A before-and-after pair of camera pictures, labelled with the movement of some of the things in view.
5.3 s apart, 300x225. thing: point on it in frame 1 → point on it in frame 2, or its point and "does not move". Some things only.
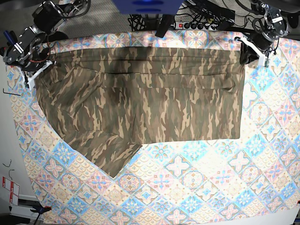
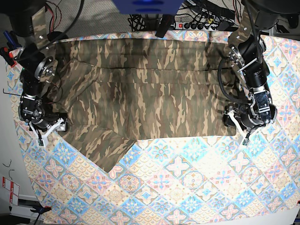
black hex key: [13, 94] does not move
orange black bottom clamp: [41, 210] does not move
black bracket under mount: [165, 21] does not move
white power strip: [196, 26] does not move
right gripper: [249, 53] → [256, 112]
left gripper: [33, 61] → [43, 119]
